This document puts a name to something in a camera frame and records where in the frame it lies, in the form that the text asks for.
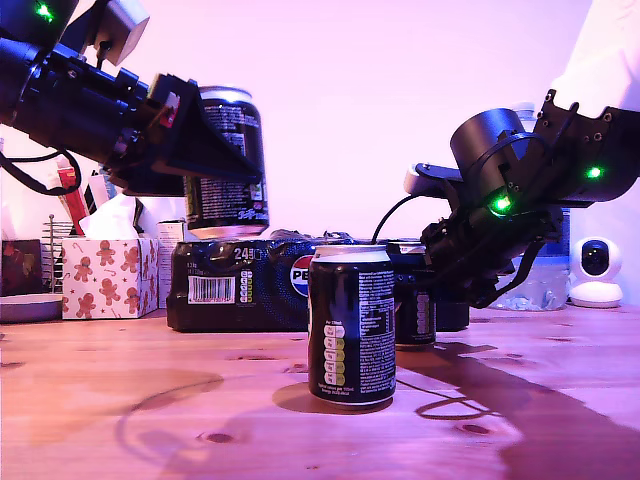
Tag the black Pepsi Max can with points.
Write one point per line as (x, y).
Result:
(415, 320)
(225, 210)
(350, 325)

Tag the white cardboard carton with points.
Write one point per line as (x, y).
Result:
(170, 260)

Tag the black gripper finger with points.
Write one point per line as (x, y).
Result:
(165, 187)
(417, 267)
(210, 145)

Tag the shallow grey bowl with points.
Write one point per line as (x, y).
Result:
(25, 310)

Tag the small white security camera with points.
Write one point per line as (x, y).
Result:
(595, 290)

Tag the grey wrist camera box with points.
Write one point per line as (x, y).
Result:
(127, 30)
(425, 180)

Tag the black and white packet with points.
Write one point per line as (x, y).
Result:
(95, 192)

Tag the dark red patterned box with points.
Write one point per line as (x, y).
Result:
(20, 267)

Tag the black Pepsi 24-can pack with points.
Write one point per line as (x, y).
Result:
(270, 310)

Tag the gingerbread print tissue box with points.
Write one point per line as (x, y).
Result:
(110, 280)

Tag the red and white packet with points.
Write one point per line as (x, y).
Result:
(72, 220)

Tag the large clear water bottle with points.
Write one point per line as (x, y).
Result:
(550, 290)

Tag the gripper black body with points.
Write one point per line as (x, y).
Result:
(90, 110)

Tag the white paper tissue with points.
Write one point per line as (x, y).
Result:
(110, 220)

